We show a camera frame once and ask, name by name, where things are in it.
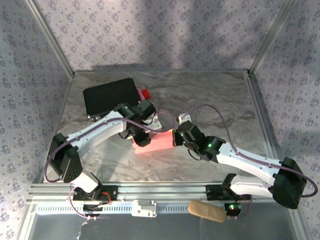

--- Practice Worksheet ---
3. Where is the pink paper box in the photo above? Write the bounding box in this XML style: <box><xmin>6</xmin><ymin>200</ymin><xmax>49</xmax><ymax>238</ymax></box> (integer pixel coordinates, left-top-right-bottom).
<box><xmin>132</xmin><ymin>129</ymin><xmax>176</xmax><ymax>155</ymax></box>

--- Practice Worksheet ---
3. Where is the black ribbed carrying case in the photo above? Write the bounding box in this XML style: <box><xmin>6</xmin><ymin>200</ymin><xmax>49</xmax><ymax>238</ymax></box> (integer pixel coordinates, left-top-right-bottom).
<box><xmin>82</xmin><ymin>77</ymin><xmax>142</xmax><ymax>123</ymax></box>

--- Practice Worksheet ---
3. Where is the tan foam pad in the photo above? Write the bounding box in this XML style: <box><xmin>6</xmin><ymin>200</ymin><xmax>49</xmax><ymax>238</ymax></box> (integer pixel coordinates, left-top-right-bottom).
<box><xmin>187</xmin><ymin>199</ymin><xmax>227</xmax><ymax>223</ymax></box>

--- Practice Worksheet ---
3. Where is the white plastic clip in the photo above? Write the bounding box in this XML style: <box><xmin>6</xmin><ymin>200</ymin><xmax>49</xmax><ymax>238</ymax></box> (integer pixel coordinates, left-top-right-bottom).
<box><xmin>131</xmin><ymin>199</ymin><xmax>158</xmax><ymax>218</ymax></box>

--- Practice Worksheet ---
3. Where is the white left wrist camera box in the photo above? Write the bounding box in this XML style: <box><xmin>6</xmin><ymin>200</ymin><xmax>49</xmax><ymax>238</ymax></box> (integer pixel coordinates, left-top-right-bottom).
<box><xmin>147</xmin><ymin>113</ymin><xmax>163</xmax><ymax>131</ymax></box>

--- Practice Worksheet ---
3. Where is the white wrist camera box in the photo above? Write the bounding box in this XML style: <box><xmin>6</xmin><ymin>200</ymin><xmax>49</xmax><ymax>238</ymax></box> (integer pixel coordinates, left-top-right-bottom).
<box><xmin>176</xmin><ymin>113</ymin><xmax>192</xmax><ymax>124</ymax></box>
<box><xmin>147</xmin><ymin>113</ymin><xmax>163</xmax><ymax>131</ymax></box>

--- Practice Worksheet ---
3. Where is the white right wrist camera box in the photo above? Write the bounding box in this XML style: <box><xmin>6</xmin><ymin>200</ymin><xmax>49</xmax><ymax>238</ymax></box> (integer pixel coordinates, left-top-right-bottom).
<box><xmin>176</xmin><ymin>113</ymin><xmax>192</xmax><ymax>124</ymax></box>

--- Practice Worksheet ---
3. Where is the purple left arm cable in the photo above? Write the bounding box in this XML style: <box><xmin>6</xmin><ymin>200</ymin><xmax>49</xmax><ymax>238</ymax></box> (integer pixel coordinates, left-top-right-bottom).
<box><xmin>44</xmin><ymin>109</ymin><xmax>176</xmax><ymax>183</ymax></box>

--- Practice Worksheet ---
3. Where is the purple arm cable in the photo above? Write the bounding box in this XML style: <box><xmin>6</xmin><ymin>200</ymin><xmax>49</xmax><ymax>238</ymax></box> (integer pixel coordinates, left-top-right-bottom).
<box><xmin>178</xmin><ymin>104</ymin><xmax>316</xmax><ymax>201</ymax></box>
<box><xmin>44</xmin><ymin>109</ymin><xmax>176</xmax><ymax>183</ymax></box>

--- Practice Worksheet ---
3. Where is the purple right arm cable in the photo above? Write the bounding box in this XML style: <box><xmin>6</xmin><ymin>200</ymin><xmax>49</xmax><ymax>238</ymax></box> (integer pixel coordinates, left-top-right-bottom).
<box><xmin>178</xmin><ymin>104</ymin><xmax>316</xmax><ymax>201</ymax></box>

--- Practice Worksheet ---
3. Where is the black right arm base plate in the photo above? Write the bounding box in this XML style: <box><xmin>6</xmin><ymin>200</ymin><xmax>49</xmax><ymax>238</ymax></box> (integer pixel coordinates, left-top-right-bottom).
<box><xmin>205</xmin><ymin>184</ymin><xmax>252</xmax><ymax>201</ymax></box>

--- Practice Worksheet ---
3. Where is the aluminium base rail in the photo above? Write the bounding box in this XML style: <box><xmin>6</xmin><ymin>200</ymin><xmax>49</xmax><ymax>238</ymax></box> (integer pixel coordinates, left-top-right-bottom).
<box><xmin>27</xmin><ymin>181</ymin><xmax>300</xmax><ymax>204</ymax></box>

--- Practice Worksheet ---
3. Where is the white slotted cable duct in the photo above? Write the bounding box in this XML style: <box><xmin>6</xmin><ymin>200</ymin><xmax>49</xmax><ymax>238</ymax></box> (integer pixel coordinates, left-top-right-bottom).
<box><xmin>34</xmin><ymin>202</ymin><xmax>229</xmax><ymax>216</ymax></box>

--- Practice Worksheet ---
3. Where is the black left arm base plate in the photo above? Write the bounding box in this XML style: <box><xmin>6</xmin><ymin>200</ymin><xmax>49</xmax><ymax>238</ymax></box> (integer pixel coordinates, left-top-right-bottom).
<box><xmin>71</xmin><ymin>184</ymin><xmax>119</xmax><ymax>202</ymax></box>

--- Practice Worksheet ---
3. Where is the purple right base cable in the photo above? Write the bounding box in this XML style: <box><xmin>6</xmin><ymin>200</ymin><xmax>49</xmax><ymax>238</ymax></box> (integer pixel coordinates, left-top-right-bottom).
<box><xmin>229</xmin><ymin>193</ymin><xmax>254</xmax><ymax>221</ymax></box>

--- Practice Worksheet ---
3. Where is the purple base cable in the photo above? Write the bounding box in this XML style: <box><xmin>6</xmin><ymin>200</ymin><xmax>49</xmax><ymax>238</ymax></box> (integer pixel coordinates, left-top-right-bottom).
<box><xmin>68</xmin><ymin>186</ymin><xmax>98</xmax><ymax>221</ymax></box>
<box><xmin>229</xmin><ymin>193</ymin><xmax>254</xmax><ymax>221</ymax></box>

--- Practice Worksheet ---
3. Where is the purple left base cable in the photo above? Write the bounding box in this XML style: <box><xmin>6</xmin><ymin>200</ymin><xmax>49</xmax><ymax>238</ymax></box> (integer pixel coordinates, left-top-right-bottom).
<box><xmin>68</xmin><ymin>186</ymin><xmax>98</xmax><ymax>221</ymax></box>

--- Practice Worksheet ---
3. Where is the aluminium frame post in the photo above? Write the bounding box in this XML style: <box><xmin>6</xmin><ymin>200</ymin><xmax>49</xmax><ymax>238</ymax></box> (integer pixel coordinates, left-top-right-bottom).
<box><xmin>24</xmin><ymin>0</ymin><xmax>76</xmax><ymax>77</ymax></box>
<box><xmin>248</xmin><ymin>0</ymin><xmax>297</xmax><ymax>76</ymax></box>

